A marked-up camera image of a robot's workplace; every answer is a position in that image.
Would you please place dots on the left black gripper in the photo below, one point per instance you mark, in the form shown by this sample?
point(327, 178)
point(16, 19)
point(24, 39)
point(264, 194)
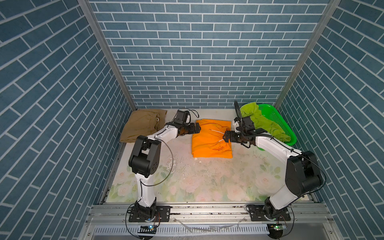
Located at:
point(192, 130)

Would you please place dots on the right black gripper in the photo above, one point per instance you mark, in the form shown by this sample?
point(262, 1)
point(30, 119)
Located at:
point(232, 138)

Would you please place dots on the orange shorts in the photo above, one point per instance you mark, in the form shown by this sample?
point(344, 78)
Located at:
point(209, 142)

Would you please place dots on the light green garment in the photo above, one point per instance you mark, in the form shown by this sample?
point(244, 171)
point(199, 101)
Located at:
point(252, 110)

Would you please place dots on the green perforated plastic basket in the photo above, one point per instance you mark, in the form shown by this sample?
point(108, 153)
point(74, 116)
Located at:
point(272, 114)

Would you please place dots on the tan drawstring shorts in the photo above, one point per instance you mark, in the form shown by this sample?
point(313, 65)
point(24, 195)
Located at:
point(143, 122)

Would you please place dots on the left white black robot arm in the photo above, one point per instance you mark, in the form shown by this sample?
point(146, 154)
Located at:
point(145, 157)

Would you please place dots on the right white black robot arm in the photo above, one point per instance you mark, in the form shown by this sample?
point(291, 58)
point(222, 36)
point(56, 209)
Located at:
point(303, 175)

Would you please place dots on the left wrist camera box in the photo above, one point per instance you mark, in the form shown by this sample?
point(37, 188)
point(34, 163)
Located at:
point(182, 117)

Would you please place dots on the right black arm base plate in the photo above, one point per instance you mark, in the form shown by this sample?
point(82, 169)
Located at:
point(259, 213)

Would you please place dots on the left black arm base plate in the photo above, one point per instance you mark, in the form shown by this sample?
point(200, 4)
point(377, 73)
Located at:
point(140, 214)

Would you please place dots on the aluminium front rail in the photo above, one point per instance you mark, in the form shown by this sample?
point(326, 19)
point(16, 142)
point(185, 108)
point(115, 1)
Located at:
point(216, 213)

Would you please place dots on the left aluminium corner post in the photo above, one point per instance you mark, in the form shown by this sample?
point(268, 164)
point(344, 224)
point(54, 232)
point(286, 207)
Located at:
point(93, 22)

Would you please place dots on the aluminium corner post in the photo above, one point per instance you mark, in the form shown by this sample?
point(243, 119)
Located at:
point(318, 30)
point(93, 22)

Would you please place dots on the right aluminium corner post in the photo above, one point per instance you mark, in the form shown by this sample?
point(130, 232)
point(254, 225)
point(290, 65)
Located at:
point(318, 30)

